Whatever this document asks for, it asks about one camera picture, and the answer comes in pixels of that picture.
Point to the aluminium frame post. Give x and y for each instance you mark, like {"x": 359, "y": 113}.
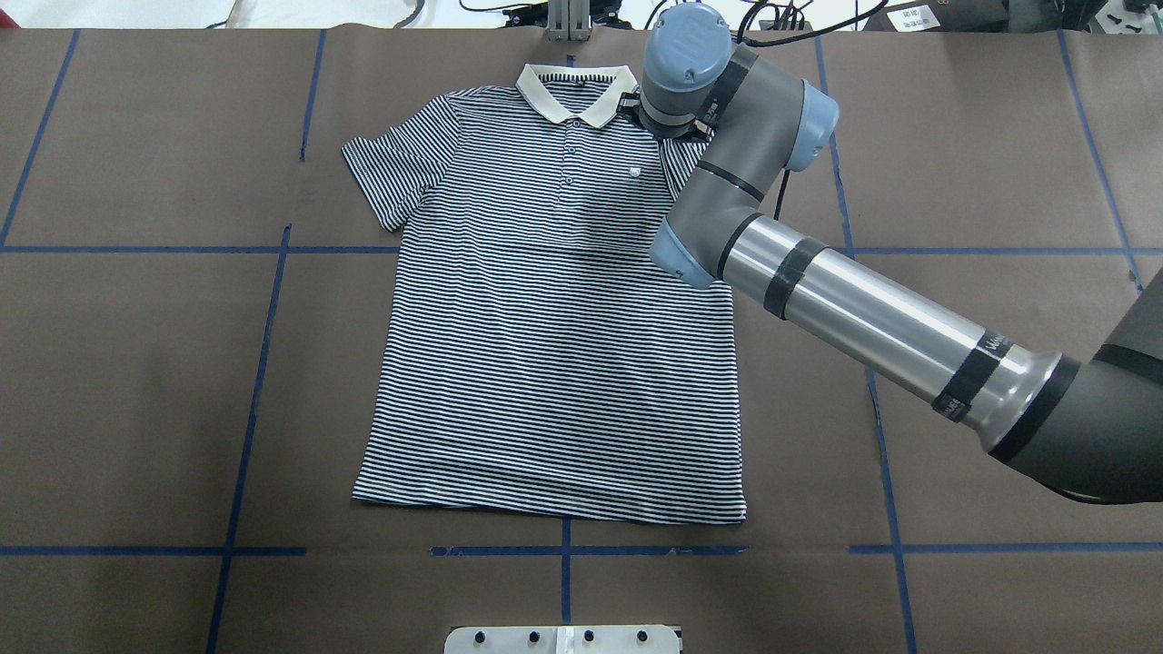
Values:
{"x": 569, "y": 20}

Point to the striped polo shirt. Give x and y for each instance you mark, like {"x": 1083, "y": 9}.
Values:
{"x": 536, "y": 360}

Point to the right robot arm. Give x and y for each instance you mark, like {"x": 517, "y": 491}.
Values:
{"x": 1090, "y": 431}

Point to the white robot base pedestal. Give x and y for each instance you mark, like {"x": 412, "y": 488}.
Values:
{"x": 624, "y": 638}

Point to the black box with label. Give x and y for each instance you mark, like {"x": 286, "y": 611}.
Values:
{"x": 940, "y": 16}

